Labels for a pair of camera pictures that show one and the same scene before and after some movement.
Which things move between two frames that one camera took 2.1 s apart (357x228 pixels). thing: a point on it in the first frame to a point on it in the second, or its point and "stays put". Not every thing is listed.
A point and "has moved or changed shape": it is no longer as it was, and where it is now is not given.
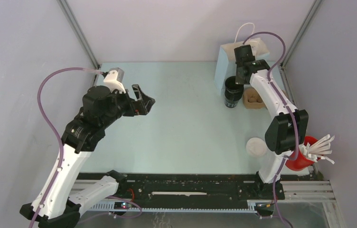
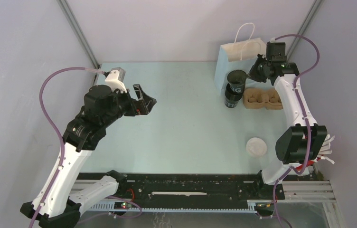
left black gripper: (145, 102) stays put
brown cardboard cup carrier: (253, 99) stays put
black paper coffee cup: (233, 91) has moved or changed shape
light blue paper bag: (226, 65) stays put
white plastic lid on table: (256, 147) stays put
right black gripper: (239, 80) to (254, 74)
